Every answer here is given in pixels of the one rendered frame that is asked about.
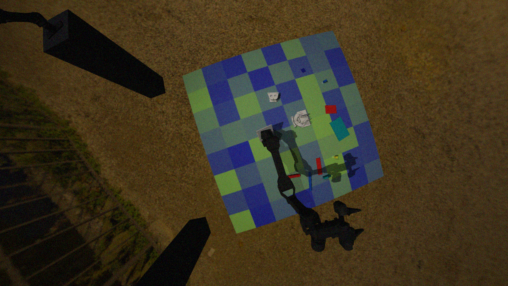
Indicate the teal flat plate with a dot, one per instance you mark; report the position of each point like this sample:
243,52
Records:
339,128

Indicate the red flat plate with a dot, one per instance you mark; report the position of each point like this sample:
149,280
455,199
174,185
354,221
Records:
330,109

